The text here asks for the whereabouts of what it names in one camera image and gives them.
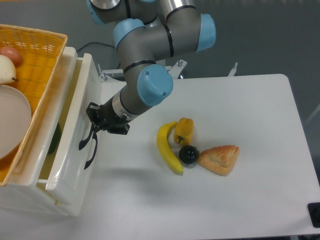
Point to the white pear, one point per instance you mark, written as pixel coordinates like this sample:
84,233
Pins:
7,71

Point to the white drawer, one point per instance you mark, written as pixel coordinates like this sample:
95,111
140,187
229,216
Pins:
72,180
75,124

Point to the pink plate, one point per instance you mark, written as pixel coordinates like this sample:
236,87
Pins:
15,118

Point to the yellow banana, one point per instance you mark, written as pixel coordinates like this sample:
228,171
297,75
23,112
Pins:
165,150

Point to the orange woven basket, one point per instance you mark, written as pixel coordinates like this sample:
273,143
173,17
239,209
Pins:
41,51

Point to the dark round eggplant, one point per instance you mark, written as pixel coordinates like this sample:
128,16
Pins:
189,154

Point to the red apple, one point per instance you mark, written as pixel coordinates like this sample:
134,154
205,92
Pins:
12,53

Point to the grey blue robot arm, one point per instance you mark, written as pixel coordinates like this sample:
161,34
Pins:
146,32

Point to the green bell pepper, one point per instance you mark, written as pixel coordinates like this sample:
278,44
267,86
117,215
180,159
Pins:
55,139

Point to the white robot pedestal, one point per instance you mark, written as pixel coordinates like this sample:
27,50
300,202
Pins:
113,75

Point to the white drawer cabinet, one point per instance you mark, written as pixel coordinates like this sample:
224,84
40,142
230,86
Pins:
23,190

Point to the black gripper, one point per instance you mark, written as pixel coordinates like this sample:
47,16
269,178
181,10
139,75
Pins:
104,118

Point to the black object at edge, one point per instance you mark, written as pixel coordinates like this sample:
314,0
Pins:
314,213

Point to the golden pastry turnover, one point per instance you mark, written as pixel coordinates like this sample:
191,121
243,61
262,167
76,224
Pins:
219,160

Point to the yellow bell pepper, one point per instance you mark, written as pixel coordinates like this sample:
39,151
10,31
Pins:
183,132

